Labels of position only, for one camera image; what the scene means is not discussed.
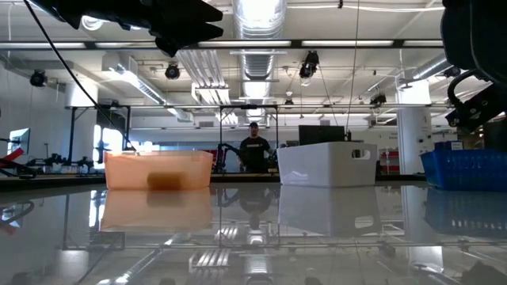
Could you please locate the person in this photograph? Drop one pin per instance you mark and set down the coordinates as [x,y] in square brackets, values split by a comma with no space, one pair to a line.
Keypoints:
[254,150]

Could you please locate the black bench robot arm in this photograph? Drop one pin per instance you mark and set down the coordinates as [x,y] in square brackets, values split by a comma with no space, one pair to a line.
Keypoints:
[55,161]

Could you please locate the dark cabinet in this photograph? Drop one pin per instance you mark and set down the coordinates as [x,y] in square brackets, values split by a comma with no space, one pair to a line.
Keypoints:
[495,136]

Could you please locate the white plastic bin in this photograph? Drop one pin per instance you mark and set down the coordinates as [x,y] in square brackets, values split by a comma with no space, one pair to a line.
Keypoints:
[317,166]

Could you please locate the blue plastic basket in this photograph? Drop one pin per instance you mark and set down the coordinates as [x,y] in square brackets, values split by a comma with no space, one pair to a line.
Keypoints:
[463,170]

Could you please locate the red shelf rack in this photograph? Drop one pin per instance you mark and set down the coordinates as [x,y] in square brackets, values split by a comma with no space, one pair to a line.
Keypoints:
[389,162]

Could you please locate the white rectangular ceiling duct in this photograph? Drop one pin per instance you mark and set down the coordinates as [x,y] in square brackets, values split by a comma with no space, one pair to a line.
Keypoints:
[142,89]

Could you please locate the red rectangular block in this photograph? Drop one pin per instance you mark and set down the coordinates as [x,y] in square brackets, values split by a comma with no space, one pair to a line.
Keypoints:
[164,181]

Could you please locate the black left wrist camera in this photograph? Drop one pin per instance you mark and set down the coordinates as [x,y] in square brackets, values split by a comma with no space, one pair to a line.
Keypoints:
[168,47]

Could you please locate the black aluminium table frame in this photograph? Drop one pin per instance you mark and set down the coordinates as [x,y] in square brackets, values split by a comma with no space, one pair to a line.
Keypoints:
[51,182]

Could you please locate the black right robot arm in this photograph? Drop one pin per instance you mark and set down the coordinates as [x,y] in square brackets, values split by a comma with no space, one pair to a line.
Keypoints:
[483,31]

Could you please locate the white-framed computer monitor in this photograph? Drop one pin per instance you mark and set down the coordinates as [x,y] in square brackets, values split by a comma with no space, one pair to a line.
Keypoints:
[19,141]

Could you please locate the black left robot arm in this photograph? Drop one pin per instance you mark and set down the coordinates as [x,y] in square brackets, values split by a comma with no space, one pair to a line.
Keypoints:
[99,10]

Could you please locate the silver ribbed ceiling duct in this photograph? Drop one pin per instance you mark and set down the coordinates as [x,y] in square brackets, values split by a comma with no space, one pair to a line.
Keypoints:
[257,20]

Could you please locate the white pillar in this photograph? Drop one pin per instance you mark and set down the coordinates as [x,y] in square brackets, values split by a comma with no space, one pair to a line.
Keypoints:
[414,126]

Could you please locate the red bar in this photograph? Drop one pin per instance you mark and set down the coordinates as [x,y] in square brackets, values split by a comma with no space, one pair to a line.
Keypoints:
[9,155]

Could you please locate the orange translucent plastic bin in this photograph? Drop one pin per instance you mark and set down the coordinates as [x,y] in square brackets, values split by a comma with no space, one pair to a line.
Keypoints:
[126,170]

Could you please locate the silver slanted duct pipe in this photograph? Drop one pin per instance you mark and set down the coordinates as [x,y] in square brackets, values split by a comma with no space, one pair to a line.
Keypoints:
[429,69]

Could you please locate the black ceiling spotlight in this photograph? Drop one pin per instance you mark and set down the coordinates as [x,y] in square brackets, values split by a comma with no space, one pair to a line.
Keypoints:
[309,65]
[37,78]
[172,71]
[378,99]
[452,72]

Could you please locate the overhead light bar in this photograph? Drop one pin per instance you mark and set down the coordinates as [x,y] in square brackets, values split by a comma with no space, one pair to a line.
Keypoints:
[344,43]

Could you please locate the small hanging ceiling lamp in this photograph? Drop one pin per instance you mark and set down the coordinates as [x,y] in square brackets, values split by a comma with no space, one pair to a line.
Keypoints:
[288,102]

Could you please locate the black monitor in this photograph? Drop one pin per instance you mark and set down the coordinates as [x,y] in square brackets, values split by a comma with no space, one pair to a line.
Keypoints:
[321,135]

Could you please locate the black background robot arm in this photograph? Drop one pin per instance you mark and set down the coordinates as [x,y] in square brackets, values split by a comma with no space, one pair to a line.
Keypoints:
[226,156]

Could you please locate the blue storage crate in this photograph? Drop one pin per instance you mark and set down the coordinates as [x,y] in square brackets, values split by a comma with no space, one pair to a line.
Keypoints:
[448,145]

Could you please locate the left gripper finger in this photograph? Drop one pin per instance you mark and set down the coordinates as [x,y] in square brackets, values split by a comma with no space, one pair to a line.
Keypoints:
[198,31]
[198,12]

